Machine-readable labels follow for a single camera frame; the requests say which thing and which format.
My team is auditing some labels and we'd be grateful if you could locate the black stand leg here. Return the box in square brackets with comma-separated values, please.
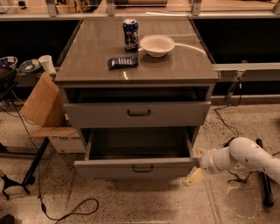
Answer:
[22, 137, 49, 186]
[255, 138, 274, 207]

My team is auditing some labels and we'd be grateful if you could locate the grey drawer cabinet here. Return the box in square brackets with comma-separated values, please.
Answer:
[53, 16, 221, 179]

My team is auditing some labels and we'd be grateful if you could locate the black stand leg left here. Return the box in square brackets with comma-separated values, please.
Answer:
[22, 137, 49, 186]

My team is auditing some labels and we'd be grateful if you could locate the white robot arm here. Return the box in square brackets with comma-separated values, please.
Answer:
[183, 137, 280, 186]

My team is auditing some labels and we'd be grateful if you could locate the blue soda can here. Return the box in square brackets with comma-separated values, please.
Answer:
[122, 18, 139, 52]

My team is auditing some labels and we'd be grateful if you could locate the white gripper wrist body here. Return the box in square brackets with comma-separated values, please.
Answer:
[199, 147, 234, 174]

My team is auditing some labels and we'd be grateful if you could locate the white bowl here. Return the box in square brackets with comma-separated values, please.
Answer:
[139, 35, 175, 58]

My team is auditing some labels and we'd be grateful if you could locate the brown cardboard box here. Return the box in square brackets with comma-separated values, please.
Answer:
[20, 73, 85, 153]

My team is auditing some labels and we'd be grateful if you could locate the grey drawer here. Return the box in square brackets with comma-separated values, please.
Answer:
[64, 101, 211, 128]
[74, 127, 198, 179]

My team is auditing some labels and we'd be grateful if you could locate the white paper cup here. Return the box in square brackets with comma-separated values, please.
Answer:
[38, 55, 56, 74]

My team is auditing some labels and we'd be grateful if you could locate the black stand leg right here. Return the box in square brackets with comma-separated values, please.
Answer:
[255, 138, 274, 207]

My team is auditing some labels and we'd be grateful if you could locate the grey top drawer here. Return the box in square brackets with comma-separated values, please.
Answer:
[64, 101, 211, 128]

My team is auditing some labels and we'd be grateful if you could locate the blue bowl on shelf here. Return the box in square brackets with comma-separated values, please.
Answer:
[19, 59, 42, 74]

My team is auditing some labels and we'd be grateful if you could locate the black clamp on floor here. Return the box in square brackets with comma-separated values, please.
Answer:
[0, 172, 30, 200]

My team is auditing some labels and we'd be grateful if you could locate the black power cable right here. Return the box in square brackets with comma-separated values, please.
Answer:
[213, 78, 280, 185]

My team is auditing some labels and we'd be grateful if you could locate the blue snack packet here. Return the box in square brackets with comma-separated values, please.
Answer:
[108, 57, 138, 70]

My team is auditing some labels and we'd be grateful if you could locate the black floor cable left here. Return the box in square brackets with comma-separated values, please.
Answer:
[8, 99, 100, 222]

